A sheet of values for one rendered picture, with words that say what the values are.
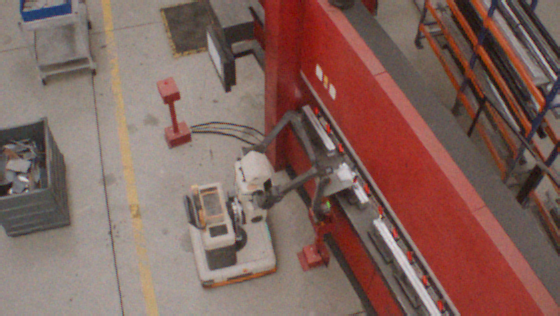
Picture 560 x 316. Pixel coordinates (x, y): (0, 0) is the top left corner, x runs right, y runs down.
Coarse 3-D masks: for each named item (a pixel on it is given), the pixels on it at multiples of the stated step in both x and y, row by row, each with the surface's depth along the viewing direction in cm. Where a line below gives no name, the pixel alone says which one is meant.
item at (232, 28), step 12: (216, 0) 461; (228, 0) 462; (240, 0) 463; (216, 12) 454; (228, 12) 454; (240, 12) 455; (216, 24) 463; (228, 24) 447; (240, 24) 449; (252, 24) 454; (228, 36) 453; (240, 36) 459; (252, 36) 464
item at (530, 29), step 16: (480, 0) 562; (512, 0) 563; (496, 16) 543; (512, 16) 545; (528, 16) 553; (512, 32) 535; (528, 32) 534; (544, 32) 534; (512, 48) 527; (528, 48) 530; (544, 48) 523; (528, 64) 510; (544, 64) 512
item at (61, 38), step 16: (80, 0) 683; (64, 16) 586; (80, 16) 673; (48, 32) 656; (64, 32) 657; (80, 32) 658; (48, 48) 642; (64, 48) 643; (80, 48) 644; (48, 64) 628
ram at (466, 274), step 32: (320, 32) 434; (320, 64) 455; (320, 96) 478; (352, 96) 422; (352, 128) 442; (384, 128) 393; (384, 160) 410; (416, 160) 367; (384, 192) 428; (416, 192) 382; (416, 224) 398; (448, 224) 357; (448, 256) 371; (480, 256) 335; (448, 288) 386; (480, 288) 347
